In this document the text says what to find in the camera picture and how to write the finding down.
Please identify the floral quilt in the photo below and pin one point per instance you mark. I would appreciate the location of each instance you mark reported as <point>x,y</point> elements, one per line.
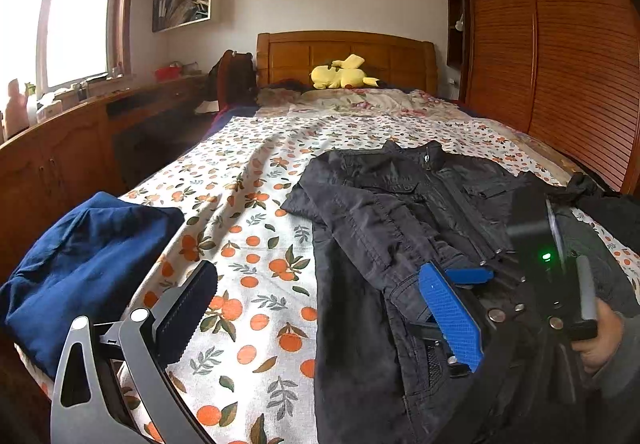
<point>380,100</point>

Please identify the bed with orange-print sheet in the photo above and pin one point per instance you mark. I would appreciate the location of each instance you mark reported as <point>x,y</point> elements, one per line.
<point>250,184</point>

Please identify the white bottle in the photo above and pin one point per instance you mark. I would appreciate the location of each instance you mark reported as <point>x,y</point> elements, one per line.
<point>31,107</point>

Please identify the yellow plush toy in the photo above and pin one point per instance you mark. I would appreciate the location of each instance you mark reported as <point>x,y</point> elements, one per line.
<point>335,74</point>

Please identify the window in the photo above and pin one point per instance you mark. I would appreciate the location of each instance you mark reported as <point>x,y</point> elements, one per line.
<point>75,9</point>

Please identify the wooden wardrobe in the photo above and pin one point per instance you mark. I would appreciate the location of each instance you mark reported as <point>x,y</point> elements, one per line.
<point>550,39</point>

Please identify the wooden desk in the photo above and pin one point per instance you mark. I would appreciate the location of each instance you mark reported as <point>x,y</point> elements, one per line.
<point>55,159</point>

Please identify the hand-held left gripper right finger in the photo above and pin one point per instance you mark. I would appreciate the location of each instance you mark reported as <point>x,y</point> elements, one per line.
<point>450,319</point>

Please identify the person's right hand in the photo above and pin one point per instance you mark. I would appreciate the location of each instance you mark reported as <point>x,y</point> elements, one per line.
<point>597,344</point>

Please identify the navy blue cloth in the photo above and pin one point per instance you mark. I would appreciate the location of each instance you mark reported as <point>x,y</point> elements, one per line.
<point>85,269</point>

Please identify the red bowl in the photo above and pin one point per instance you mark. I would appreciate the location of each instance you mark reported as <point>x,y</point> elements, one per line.
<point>167,73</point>

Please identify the wooden bed headboard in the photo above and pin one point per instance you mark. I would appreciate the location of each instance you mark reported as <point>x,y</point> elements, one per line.
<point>345,54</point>

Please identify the black jacket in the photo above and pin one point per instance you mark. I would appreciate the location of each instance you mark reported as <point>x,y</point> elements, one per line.
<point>380,244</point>

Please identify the pink bottle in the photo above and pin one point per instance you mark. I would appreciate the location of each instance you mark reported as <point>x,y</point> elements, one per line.
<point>15,109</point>

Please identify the narrow wooden side shelf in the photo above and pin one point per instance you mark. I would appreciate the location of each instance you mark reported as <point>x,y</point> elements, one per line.
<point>455,14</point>

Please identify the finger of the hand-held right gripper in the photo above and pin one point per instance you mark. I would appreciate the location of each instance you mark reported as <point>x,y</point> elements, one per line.
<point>465,275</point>

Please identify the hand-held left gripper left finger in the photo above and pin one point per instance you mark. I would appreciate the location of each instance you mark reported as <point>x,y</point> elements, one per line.
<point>187,311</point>

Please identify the person's right forearm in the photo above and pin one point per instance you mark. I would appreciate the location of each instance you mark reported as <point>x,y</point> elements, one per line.
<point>617,376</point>

